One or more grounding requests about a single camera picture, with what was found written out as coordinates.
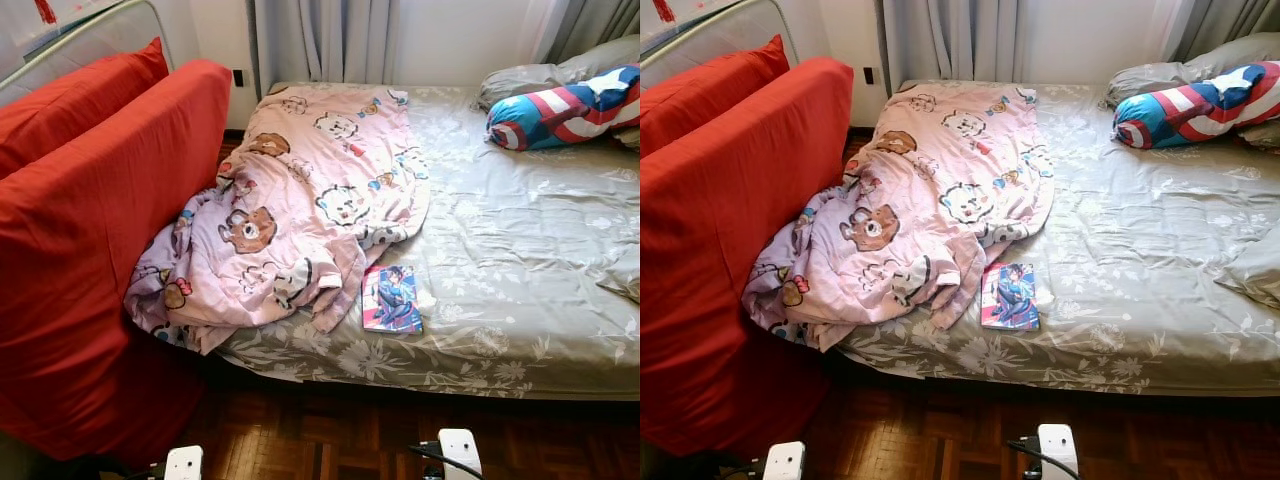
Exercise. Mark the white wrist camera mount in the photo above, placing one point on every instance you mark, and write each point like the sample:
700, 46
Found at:
785, 462
184, 465
1058, 450
460, 455

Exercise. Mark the bed with grey floral sheet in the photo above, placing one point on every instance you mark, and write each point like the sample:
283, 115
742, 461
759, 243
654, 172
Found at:
500, 230
1130, 240

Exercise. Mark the silver metal bed rail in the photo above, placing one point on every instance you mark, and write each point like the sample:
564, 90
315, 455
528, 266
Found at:
100, 32
730, 25

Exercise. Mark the red covered mattress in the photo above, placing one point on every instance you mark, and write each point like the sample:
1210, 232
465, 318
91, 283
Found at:
720, 260
700, 95
90, 260
60, 110

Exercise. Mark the grey curtain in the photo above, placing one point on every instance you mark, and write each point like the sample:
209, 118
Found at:
330, 40
600, 20
950, 40
1230, 20

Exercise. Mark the red hanging ornament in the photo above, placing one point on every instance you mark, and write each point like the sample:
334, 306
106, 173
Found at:
45, 10
663, 9

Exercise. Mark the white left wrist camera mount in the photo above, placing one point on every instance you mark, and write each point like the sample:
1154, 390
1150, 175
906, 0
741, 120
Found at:
184, 465
785, 462

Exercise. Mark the pink cartoon blanket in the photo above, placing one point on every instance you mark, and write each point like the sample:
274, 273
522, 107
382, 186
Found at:
300, 200
920, 200

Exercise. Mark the anime comic book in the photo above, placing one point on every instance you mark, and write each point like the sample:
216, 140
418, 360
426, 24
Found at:
392, 300
1008, 298

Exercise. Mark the Captain America bolster pillow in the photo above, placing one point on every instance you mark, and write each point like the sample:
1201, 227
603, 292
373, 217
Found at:
560, 115
1190, 110

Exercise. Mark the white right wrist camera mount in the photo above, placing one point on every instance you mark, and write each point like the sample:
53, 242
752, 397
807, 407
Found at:
460, 455
1058, 450

